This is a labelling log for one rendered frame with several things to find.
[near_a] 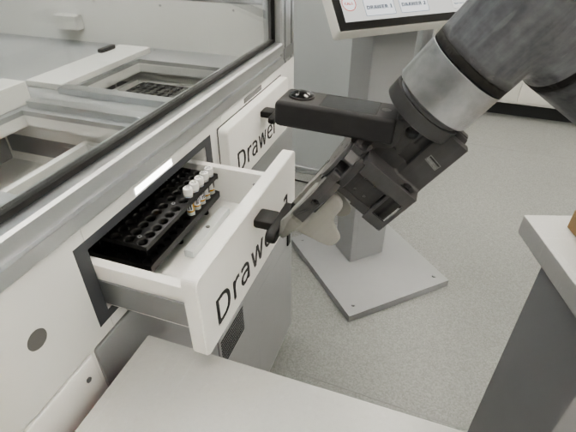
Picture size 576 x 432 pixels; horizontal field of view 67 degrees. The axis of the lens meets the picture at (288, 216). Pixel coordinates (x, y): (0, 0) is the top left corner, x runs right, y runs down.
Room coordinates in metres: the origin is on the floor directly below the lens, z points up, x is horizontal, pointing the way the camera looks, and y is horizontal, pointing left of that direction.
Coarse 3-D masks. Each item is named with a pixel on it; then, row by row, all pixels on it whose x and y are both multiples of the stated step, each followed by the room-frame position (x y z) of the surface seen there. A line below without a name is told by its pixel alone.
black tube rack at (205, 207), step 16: (176, 176) 0.53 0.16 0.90; (192, 176) 0.54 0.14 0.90; (160, 192) 0.49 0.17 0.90; (176, 192) 0.49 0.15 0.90; (144, 208) 0.46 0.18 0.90; (160, 208) 0.46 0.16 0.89; (208, 208) 0.51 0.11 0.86; (128, 224) 0.43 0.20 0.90; (144, 224) 0.42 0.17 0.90; (160, 224) 0.46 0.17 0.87; (176, 224) 0.46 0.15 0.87; (192, 224) 0.46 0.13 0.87; (112, 240) 0.39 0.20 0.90; (128, 240) 0.39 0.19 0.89; (160, 240) 0.42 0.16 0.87; (176, 240) 0.43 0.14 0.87; (96, 256) 0.40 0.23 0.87; (112, 256) 0.39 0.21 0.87; (128, 256) 0.39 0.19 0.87; (144, 256) 0.39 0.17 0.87; (160, 256) 0.39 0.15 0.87
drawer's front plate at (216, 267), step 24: (288, 168) 0.53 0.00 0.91; (264, 192) 0.45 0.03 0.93; (288, 192) 0.53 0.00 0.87; (240, 216) 0.40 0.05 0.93; (216, 240) 0.35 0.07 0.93; (240, 240) 0.38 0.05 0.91; (264, 240) 0.44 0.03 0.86; (192, 264) 0.31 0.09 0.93; (216, 264) 0.33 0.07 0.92; (240, 264) 0.37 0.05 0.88; (192, 288) 0.29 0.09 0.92; (216, 288) 0.32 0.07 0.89; (240, 288) 0.37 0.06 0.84; (192, 312) 0.29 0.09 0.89; (216, 312) 0.31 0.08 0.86; (192, 336) 0.29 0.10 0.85; (216, 336) 0.31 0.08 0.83
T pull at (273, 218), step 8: (288, 208) 0.43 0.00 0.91; (256, 216) 0.42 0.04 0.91; (264, 216) 0.42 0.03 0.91; (272, 216) 0.42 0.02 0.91; (280, 216) 0.42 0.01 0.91; (256, 224) 0.41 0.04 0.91; (264, 224) 0.41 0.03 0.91; (272, 224) 0.40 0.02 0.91; (272, 232) 0.39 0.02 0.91; (272, 240) 0.38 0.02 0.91
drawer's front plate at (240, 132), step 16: (256, 96) 0.78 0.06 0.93; (272, 96) 0.81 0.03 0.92; (240, 112) 0.70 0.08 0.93; (256, 112) 0.74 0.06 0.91; (224, 128) 0.64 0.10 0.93; (240, 128) 0.67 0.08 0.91; (256, 128) 0.73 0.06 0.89; (224, 144) 0.63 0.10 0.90; (240, 144) 0.67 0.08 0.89; (272, 144) 0.80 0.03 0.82; (224, 160) 0.63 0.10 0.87; (240, 160) 0.66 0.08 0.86; (256, 160) 0.73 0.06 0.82
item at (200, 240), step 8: (224, 208) 0.53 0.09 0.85; (216, 216) 0.51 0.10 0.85; (224, 216) 0.51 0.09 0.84; (208, 224) 0.49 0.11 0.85; (216, 224) 0.49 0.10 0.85; (200, 232) 0.47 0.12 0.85; (208, 232) 0.47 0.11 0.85; (192, 240) 0.45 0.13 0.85; (200, 240) 0.45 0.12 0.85; (192, 248) 0.44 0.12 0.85; (200, 248) 0.45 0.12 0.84; (192, 256) 0.43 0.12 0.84
